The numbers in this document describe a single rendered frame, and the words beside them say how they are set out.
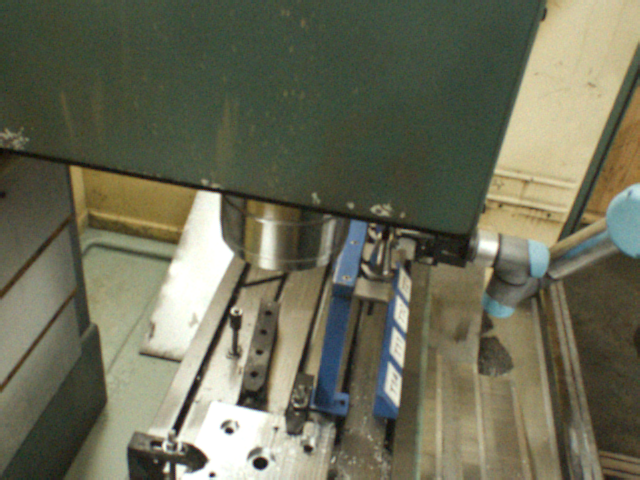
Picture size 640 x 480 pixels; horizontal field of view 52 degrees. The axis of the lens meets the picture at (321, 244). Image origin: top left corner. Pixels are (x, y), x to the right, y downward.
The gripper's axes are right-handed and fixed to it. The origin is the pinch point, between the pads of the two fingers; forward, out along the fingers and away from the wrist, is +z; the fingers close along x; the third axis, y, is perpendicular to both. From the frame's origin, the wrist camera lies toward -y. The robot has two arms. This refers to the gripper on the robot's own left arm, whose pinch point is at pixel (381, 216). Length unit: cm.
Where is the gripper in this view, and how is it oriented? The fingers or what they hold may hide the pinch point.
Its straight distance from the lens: 138.0
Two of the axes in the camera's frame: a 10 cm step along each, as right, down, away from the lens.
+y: -1.5, 7.9, 5.9
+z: -9.7, -2.2, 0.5
